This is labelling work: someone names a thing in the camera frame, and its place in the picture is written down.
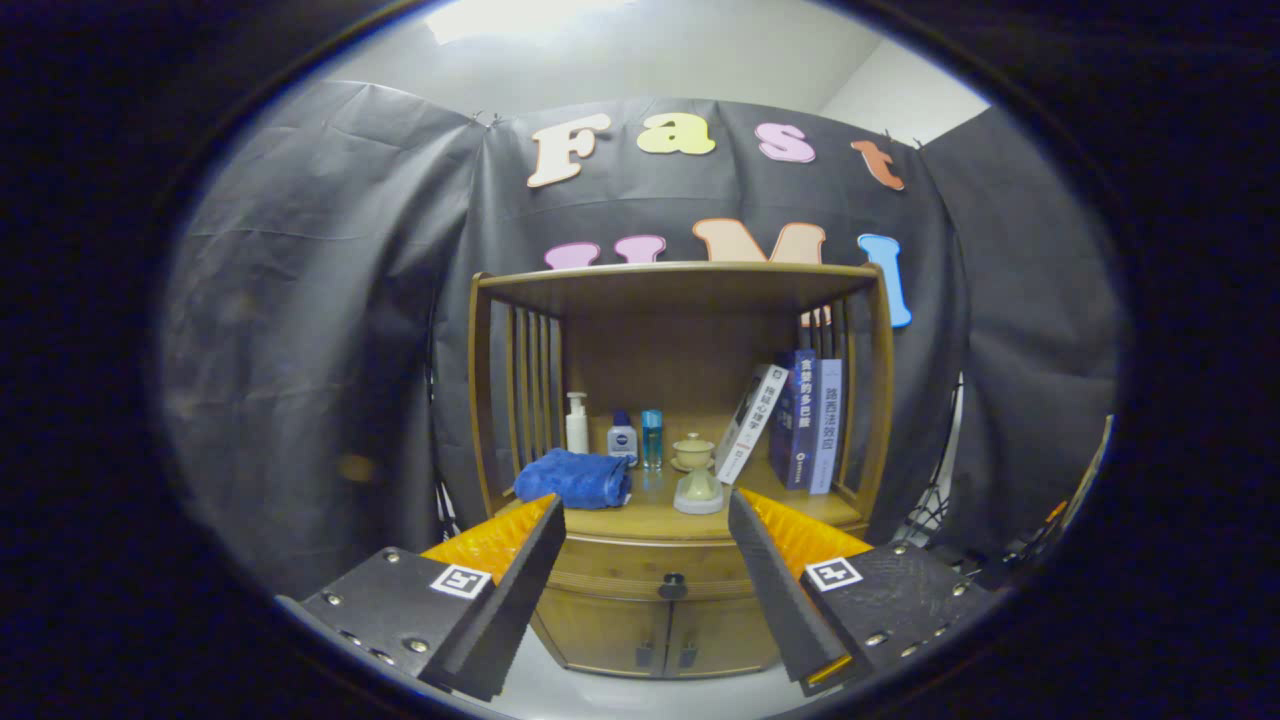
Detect dark equipment with orange tip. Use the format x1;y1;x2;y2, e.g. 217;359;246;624
960;500;1071;591

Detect beige lidded teacup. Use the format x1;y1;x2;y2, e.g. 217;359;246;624
670;432;717;473

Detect light blue book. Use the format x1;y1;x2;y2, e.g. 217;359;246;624
810;358;844;496

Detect white bottle with blue cap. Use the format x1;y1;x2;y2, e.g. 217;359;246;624
607;409;640;468

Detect dark blue book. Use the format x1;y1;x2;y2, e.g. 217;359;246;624
768;349;821;491

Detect wooden cabinet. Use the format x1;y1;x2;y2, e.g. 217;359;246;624
467;262;896;681

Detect blue rolled towel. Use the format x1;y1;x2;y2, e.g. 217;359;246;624
513;448;633;511

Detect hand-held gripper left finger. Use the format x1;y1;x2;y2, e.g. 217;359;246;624
275;493;567;704

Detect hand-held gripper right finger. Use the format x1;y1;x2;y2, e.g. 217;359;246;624
727;488;1001;699

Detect wooden cabinet door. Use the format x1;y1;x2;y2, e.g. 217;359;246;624
665;595;781;677
530;585;673;679

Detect wooden countertop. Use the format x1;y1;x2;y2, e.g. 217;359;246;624
495;460;866;543

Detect white book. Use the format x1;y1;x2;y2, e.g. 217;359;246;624
714;364;789;486

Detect light wooden frame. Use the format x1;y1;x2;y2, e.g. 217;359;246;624
1060;413;1114;531

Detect black light stand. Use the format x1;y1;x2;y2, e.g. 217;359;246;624
432;470;463;541
890;480;961;551

